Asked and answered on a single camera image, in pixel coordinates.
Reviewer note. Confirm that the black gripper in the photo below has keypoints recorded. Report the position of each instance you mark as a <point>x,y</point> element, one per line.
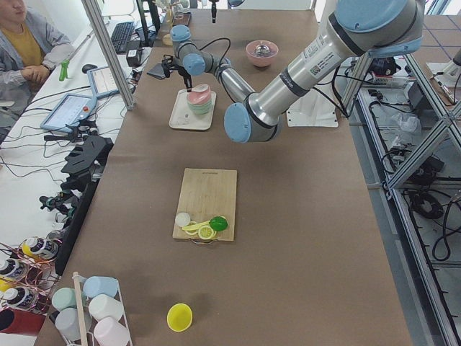
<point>185,78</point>

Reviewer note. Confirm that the small pink bowl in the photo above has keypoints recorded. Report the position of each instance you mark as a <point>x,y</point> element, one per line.
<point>199,94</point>

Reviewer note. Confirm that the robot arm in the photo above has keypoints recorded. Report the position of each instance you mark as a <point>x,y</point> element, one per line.
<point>377,28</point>
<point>193,61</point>

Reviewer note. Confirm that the large pink bowl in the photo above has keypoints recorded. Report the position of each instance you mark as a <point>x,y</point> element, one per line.
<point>261,62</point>

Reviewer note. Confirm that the cream rabbit tray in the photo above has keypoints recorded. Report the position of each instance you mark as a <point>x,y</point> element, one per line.
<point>182,118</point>

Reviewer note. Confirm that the wooden mug stand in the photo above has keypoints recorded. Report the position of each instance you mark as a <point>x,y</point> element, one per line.
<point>170,8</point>

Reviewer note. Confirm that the black keyboard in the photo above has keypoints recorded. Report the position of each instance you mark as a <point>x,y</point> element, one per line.
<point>121,36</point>

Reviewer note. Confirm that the black computer mouse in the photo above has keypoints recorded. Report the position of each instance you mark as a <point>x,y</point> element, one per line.
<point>87,67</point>

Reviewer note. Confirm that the bamboo cutting board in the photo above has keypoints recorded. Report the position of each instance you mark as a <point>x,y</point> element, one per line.
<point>206,193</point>

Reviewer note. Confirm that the blue teach pendant tablet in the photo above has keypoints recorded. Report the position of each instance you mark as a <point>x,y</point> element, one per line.
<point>69,112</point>

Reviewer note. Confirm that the black tool rack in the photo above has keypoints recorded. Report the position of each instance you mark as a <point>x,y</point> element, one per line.
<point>80,164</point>

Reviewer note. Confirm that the white steamed bun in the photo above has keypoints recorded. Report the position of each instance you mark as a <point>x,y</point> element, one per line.
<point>182,219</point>

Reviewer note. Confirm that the yellow plastic knife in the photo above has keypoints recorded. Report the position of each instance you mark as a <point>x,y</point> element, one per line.
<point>217,223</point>

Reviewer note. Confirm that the green lime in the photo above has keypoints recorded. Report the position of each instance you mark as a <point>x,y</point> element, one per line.
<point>218,223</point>

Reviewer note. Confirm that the seated person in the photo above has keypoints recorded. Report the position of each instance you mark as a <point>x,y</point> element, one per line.
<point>31,48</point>

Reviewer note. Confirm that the blue plastic cup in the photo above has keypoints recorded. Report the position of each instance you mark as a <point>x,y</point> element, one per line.
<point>97,285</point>

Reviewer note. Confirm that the white plastic cup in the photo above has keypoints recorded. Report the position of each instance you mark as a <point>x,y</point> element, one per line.
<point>103,306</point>

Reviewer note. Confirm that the green plastic cup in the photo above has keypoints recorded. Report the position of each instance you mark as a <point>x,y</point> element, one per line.
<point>64,298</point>

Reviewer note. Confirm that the pink plastic cup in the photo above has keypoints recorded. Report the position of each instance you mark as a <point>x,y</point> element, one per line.
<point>109,332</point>

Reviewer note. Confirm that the grey plastic cup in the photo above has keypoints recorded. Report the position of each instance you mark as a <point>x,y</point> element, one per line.
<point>67,323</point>

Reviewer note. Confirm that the aluminium frame post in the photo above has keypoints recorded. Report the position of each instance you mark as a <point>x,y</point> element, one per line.
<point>94,15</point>

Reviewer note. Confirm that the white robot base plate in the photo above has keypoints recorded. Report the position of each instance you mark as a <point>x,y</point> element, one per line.
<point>315,109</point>

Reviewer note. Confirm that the lemon ring slice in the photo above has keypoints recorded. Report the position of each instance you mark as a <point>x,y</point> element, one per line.
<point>192,228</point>

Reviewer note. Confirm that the wire cup rack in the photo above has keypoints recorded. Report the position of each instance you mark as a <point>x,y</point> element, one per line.
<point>86,322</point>

